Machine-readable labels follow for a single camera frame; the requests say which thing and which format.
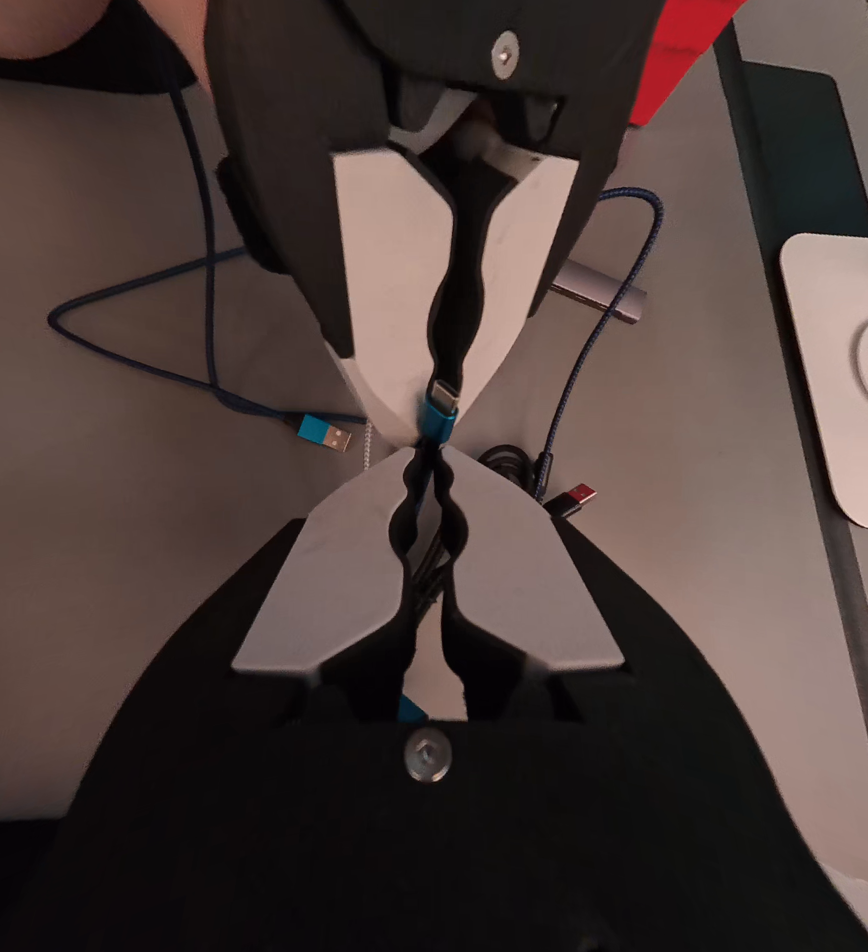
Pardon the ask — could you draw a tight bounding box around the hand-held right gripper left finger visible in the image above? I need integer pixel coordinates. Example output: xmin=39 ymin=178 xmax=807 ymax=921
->
xmin=232 ymin=446 xmax=429 ymax=718

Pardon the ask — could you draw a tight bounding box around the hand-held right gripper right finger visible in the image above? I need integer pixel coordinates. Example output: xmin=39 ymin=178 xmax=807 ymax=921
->
xmin=440 ymin=445 xmax=625 ymax=718

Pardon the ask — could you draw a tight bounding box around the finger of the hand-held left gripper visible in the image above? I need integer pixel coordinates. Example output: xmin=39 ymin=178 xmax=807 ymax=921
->
xmin=333 ymin=145 xmax=474 ymax=447
xmin=452 ymin=152 xmax=580 ymax=436

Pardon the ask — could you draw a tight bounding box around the black cable with grey adapter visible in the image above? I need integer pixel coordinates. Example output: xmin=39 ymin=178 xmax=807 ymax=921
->
xmin=549 ymin=260 xmax=647 ymax=326

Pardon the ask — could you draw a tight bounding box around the blue usb-c cable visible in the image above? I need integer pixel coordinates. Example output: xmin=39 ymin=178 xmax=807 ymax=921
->
xmin=404 ymin=378 xmax=463 ymax=566

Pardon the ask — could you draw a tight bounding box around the person's left forearm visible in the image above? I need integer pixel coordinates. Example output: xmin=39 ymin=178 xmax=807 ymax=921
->
xmin=0 ymin=0 xmax=212 ymax=83

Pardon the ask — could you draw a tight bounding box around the red plastic bin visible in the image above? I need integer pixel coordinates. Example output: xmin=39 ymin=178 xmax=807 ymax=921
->
xmin=627 ymin=0 xmax=744 ymax=127

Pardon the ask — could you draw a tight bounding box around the black wrist rest pad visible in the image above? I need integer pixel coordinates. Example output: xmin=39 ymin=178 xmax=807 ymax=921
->
xmin=0 ymin=15 xmax=204 ymax=94

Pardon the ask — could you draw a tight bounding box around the dark desk mat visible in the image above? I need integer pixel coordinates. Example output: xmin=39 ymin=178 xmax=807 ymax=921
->
xmin=739 ymin=63 xmax=868 ymax=246

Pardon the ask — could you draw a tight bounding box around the white tablet stand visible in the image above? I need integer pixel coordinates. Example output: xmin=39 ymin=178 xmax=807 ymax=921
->
xmin=780 ymin=233 xmax=868 ymax=531

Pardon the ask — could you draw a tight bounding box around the dark blue braided cable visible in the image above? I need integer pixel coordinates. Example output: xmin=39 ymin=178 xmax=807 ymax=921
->
xmin=534 ymin=188 xmax=666 ymax=498
xmin=47 ymin=89 xmax=368 ymax=456

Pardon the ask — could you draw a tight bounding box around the red braided usb cable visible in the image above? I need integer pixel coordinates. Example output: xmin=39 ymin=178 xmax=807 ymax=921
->
xmin=544 ymin=482 xmax=599 ymax=522

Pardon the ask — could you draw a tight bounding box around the black cable bundle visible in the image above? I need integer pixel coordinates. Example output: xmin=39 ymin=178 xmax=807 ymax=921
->
xmin=477 ymin=445 xmax=547 ymax=493

